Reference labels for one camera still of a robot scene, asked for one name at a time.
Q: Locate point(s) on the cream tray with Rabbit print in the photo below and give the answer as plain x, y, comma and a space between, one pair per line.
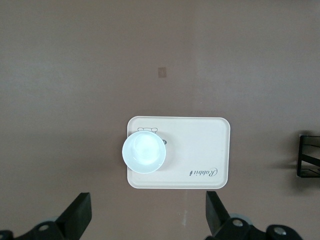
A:
195, 150

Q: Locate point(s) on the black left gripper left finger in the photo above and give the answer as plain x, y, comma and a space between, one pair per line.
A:
72, 220

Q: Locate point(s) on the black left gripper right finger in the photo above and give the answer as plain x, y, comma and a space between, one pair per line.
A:
220, 222

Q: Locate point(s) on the small square tape patch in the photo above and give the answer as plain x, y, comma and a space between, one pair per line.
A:
162, 72

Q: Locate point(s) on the white bowl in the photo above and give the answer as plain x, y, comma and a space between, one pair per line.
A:
143, 152

